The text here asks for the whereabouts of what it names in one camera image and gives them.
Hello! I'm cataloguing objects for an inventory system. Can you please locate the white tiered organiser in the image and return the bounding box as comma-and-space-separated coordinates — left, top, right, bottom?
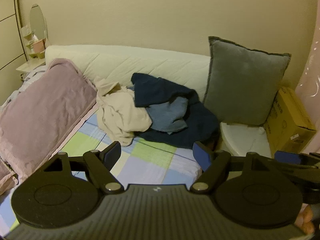
21, 26, 47, 59

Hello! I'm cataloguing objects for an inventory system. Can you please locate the grey pillow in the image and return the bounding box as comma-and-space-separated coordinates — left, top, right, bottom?
203, 36, 292, 126

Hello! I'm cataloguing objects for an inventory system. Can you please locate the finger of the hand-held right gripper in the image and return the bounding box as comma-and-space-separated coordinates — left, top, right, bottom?
274, 151, 320, 167

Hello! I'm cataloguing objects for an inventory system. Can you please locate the white nightstand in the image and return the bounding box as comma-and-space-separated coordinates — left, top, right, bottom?
16, 59, 47, 82

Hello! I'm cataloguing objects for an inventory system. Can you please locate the light blue garment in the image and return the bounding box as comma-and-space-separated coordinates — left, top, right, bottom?
146, 97, 189, 134

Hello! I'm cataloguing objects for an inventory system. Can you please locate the navy garment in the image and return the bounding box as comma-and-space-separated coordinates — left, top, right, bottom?
131, 72, 220, 148

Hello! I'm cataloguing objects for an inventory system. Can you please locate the white headboard cushion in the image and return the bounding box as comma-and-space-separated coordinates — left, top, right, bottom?
45, 44, 212, 100

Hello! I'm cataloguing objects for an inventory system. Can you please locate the striped pillow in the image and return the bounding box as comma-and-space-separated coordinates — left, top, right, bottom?
0, 66, 48, 108

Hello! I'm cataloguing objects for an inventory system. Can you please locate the cream wardrobe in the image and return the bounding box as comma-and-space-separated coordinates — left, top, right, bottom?
0, 0, 28, 90

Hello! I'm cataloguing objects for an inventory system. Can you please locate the checkered bed sheet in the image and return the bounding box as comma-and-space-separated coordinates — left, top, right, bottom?
0, 102, 220, 230

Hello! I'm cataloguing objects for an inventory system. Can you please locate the white round stool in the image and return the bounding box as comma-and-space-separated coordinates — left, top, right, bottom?
220, 122, 273, 158

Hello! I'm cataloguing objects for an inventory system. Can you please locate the cream garment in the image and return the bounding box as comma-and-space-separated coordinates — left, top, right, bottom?
94, 76, 153, 147

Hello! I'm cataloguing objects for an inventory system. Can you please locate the cardboard box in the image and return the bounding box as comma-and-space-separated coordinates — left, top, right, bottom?
264, 86, 317, 158

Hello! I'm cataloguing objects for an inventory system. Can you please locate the pink curtain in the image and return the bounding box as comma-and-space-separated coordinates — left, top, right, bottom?
294, 17, 320, 155

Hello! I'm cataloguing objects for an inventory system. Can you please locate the oval mirror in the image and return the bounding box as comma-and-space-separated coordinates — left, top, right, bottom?
29, 4, 48, 47

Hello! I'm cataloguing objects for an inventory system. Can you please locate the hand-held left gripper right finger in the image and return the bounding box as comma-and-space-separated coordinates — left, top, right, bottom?
191, 141, 274, 194

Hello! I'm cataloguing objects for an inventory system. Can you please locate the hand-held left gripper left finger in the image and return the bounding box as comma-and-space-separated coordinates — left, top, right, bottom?
44, 141, 125, 195

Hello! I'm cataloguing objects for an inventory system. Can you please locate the person's right hand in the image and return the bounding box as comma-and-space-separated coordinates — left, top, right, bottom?
296, 205, 315, 234

